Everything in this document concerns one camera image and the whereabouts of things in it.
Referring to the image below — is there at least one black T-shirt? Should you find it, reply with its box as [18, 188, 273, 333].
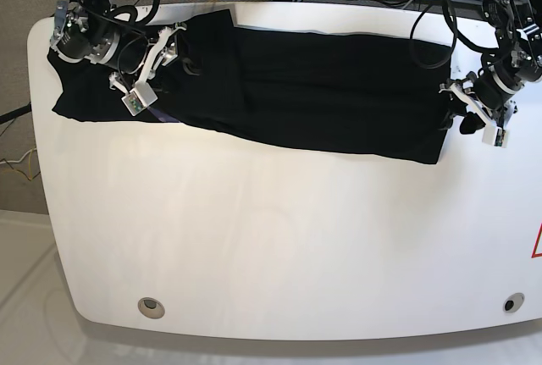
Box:
[46, 8, 454, 166]

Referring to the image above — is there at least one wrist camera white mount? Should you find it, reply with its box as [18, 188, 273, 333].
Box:
[440, 72, 517, 148]
[108, 22, 187, 117]

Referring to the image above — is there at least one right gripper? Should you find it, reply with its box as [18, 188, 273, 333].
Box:
[103, 34, 202, 76]

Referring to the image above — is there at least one table grommet hole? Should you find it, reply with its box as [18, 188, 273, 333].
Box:
[137, 297, 165, 319]
[503, 293, 525, 313]

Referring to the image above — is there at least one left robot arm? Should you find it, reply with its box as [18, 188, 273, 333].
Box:
[440, 0, 541, 147]

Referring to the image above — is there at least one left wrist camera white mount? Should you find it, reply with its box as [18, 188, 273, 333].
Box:
[440, 72, 517, 148]

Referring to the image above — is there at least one red triangle sticker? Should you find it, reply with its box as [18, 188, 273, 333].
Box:
[531, 225, 542, 258]

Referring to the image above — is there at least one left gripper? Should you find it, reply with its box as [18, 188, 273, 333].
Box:
[439, 66, 524, 135]

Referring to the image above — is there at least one yellow cable on floor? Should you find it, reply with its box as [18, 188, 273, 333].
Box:
[0, 147, 40, 181]

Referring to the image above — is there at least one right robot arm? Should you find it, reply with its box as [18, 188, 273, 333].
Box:
[50, 0, 201, 82]

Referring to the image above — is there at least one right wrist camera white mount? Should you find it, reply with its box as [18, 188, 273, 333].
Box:
[108, 22, 187, 117]

